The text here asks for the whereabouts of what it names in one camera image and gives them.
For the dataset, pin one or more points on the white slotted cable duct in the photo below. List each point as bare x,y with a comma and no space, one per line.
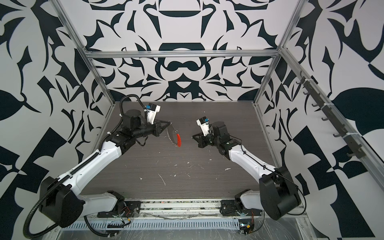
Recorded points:
161,224

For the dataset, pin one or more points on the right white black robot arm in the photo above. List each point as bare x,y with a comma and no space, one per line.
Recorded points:
277,196

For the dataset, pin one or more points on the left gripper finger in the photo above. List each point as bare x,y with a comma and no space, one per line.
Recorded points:
165,124
165,129

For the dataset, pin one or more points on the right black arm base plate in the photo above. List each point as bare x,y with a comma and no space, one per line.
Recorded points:
233,208

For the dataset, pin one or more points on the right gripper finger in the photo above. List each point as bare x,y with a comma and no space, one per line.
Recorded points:
203,143
199,138

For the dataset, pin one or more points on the silver keyring with red tag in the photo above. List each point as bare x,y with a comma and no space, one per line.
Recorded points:
174,136

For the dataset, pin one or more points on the black wall hook rail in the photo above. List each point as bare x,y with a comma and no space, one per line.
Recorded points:
353,139

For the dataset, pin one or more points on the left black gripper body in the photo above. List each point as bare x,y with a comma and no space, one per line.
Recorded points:
146,129

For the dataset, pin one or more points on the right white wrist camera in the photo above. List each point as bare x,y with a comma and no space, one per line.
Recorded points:
204,124

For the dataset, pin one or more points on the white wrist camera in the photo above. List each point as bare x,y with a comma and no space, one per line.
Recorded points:
151,111
204,124

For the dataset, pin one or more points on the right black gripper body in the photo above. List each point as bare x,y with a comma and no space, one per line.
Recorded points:
212,140

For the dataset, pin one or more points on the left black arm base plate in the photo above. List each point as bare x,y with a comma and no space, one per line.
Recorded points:
126,209

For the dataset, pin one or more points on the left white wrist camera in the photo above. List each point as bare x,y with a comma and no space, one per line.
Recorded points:
151,111

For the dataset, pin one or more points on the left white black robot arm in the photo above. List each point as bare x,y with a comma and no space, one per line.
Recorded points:
65,202

